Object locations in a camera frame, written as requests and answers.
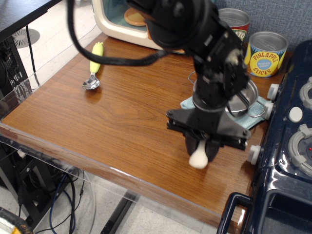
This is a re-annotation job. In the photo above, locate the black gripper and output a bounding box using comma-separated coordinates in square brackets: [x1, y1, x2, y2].
[166, 96, 251, 161]

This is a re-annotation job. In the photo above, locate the plush white brown mushroom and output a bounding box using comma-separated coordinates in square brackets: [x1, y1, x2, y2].
[189, 140, 208, 169]

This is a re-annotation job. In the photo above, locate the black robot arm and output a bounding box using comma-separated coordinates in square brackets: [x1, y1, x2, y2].
[128, 0, 251, 161]

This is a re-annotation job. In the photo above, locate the teal cream toy microwave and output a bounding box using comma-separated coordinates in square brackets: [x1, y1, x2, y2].
[92, 0, 161, 50]

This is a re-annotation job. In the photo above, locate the light blue cloth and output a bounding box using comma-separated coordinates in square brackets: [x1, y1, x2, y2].
[180, 96, 269, 130]

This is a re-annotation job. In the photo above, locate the stainless steel pot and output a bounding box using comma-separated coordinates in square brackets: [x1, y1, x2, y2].
[188, 71, 259, 121]

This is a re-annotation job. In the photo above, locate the dark blue toy stove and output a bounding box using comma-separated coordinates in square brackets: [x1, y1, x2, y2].
[217, 40, 312, 234]

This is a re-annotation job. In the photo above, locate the pineapple slices can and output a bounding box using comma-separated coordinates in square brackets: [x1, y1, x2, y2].
[244, 31, 289, 78]

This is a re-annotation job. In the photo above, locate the black table leg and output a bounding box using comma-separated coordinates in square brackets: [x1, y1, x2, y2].
[100, 198, 133, 234]

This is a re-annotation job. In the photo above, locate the tomato sauce can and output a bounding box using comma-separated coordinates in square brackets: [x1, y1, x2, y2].
[218, 8, 251, 45]

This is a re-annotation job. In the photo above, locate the orange toy plate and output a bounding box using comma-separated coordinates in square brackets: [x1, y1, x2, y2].
[124, 8, 146, 27]

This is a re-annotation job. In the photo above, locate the black desk at left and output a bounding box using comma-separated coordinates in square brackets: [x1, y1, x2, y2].
[0, 0, 60, 41]

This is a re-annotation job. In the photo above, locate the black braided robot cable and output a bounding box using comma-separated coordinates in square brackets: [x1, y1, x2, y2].
[66, 0, 174, 67]

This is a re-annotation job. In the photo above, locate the spoon with yellow-green handle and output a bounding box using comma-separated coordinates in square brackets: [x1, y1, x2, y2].
[82, 42, 103, 90]

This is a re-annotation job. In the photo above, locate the blue floor cable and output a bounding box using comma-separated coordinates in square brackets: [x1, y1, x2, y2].
[49, 173, 76, 234]

